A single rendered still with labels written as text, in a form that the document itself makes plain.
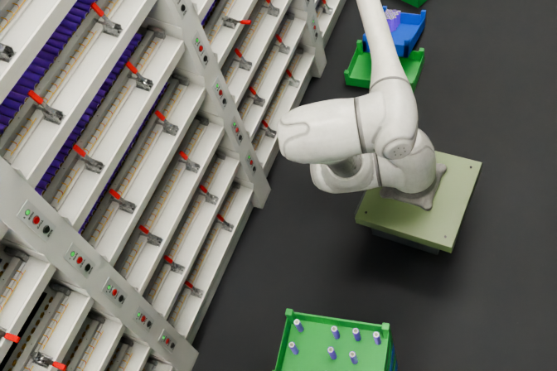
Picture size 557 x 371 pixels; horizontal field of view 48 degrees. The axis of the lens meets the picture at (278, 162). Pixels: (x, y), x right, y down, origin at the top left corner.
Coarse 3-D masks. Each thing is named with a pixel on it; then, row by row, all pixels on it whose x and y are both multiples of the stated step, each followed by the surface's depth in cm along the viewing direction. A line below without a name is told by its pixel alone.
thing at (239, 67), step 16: (272, 0) 234; (288, 0) 236; (256, 16) 229; (272, 16) 231; (240, 32) 225; (256, 32) 227; (272, 32) 228; (240, 48) 223; (256, 48) 224; (224, 64) 217; (240, 64) 218; (256, 64) 221; (240, 80) 217; (240, 96) 216
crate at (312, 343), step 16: (288, 320) 186; (304, 320) 188; (320, 320) 185; (336, 320) 182; (352, 320) 180; (288, 336) 187; (304, 336) 186; (320, 336) 185; (352, 336) 183; (368, 336) 182; (384, 336) 179; (288, 352) 184; (304, 352) 183; (320, 352) 182; (336, 352) 181; (368, 352) 179; (384, 352) 178; (288, 368) 182; (304, 368) 181; (320, 368) 180; (336, 368) 179; (352, 368) 178; (368, 368) 177; (384, 368) 171
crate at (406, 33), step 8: (384, 8) 289; (400, 16) 290; (408, 16) 288; (416, 16) 287; (424, 16) 283; (400, 24) 291; (408, 24) 290; (416, 24) 289; (424, 24) 287; (392, 32) 285; (400, 32) 285; (408, 32) 284; (416, 32) 273; (400, 40) 279; (408, 40) 263; (416, 40) 277; (368, 48) 273; (400, 48) 266; (408, 48) 265; (408, 56) 268
